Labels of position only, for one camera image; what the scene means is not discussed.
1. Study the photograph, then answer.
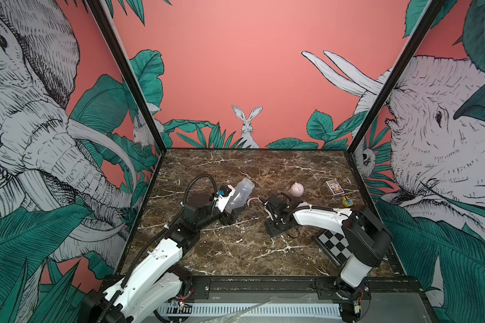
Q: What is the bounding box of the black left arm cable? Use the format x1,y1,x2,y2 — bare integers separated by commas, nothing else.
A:
181,173,219,211

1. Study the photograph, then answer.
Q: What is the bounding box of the purple playing card box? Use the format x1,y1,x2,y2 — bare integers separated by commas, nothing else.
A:
325,178,344,195

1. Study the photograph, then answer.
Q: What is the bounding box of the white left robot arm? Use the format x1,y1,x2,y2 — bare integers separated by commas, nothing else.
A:
77,192,247,322

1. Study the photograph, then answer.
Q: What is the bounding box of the folding chess board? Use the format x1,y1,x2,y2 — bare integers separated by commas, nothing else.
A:
315,230,352,266

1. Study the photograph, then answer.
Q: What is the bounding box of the black enclosure frame post right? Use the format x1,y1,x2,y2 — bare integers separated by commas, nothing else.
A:
347,0,447,153

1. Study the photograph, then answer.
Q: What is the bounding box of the clear baby bottle body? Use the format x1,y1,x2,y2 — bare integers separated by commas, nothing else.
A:
225,178,255,214

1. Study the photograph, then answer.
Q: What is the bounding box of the pink dome bottle cap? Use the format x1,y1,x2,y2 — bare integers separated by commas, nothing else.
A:
290,182,304,197

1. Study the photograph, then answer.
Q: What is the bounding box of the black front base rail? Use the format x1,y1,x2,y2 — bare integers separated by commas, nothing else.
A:
178,275,423,303

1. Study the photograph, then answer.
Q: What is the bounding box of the black enclosure frame post left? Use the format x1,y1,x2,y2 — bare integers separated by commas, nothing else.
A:
84,0,167,153

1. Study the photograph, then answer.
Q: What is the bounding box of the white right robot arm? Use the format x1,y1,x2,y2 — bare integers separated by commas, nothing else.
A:
259,195,392,289

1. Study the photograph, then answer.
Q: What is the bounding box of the yellow blue toy piece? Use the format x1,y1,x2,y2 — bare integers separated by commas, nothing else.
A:
342,196,354,207

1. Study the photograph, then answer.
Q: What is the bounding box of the black enclosure frame post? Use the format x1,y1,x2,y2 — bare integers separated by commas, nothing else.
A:
84,0,167,153
347,0,447,153

